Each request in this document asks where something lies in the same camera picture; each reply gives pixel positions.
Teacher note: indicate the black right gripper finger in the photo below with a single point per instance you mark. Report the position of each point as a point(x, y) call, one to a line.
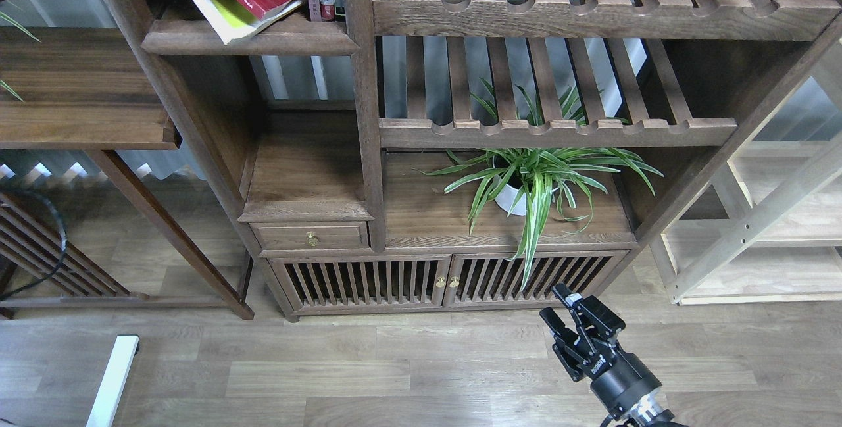
point(570, 299)
point(556, 325)

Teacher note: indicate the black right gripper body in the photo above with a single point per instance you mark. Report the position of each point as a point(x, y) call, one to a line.
point(623, 384)

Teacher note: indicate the yellow green cover book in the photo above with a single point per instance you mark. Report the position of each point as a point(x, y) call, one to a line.
point(233, 22)

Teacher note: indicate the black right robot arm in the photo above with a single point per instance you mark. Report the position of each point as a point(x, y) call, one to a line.
point(619, 379)

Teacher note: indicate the light wooden shelf rack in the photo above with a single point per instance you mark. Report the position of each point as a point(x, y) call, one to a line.
point(767, 227)

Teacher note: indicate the white plant pot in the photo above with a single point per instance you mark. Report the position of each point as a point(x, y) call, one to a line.
point(510, 200)

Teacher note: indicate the green spider plant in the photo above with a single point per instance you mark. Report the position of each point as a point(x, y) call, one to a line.
point(567, 165)

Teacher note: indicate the dark wooden bookshelf cabinet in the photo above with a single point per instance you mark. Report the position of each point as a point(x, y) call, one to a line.
point(333, 128)

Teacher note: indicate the brass drawer knob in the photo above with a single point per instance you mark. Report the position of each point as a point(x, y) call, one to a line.
point(312, 239)

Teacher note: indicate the dark wooden side table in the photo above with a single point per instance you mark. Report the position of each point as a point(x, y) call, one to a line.
point(84, 90)

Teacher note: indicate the green plant leaves at left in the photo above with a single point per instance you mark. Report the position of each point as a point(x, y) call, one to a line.
point(12, 26)

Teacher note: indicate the white metal post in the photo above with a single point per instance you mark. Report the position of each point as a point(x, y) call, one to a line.
point(114, 379)

